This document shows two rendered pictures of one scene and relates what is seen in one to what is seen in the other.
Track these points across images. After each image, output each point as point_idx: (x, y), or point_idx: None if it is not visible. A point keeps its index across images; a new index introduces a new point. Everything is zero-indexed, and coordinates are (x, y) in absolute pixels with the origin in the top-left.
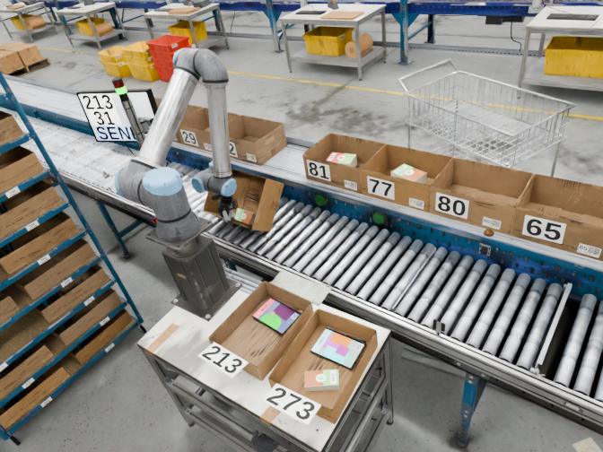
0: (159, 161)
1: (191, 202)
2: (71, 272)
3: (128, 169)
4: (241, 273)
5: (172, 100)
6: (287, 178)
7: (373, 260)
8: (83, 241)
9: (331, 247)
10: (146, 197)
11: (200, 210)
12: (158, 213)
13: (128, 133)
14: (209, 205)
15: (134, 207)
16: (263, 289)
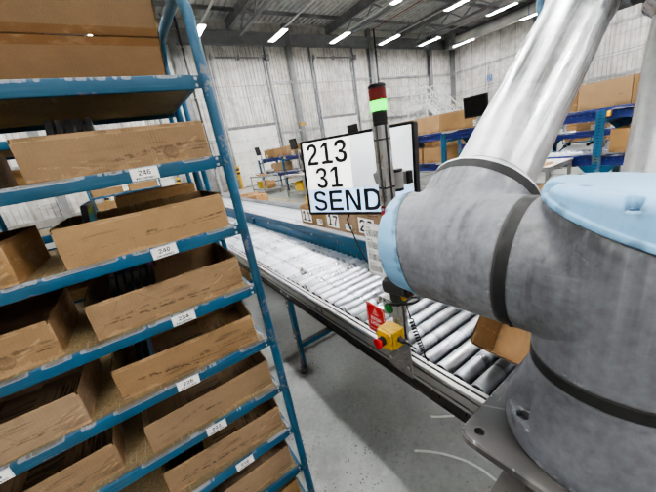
0: (533, 179)
1: (421, 320)
2: (229, 407)
3: (438, 185)
4: (464, 441)
5: (574, 26)
6: None
7: None
8: (261, 355)
9: None
10: (561, 280)
11: (440, 336)
12: (615, 370)
13: (359, 199)
14: (479, 334)
15: (334, 314)
16: None
